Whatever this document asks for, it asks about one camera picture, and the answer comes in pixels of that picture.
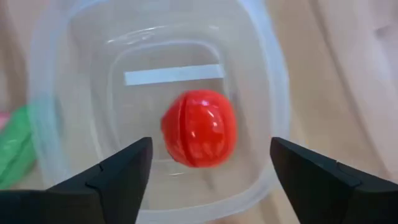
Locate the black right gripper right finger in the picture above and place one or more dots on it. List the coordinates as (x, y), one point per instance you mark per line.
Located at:
(314, 189)

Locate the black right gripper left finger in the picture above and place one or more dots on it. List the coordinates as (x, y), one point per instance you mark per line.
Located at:
(118, 186)

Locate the red toy tomato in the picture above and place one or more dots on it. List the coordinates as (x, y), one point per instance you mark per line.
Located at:
(199, 127)

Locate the green toy vegetable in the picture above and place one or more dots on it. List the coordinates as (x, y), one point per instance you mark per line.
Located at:
(15, 149)

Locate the clear plastic tupperware container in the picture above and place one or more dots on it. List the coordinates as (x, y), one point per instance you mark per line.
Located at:
(77, 93)

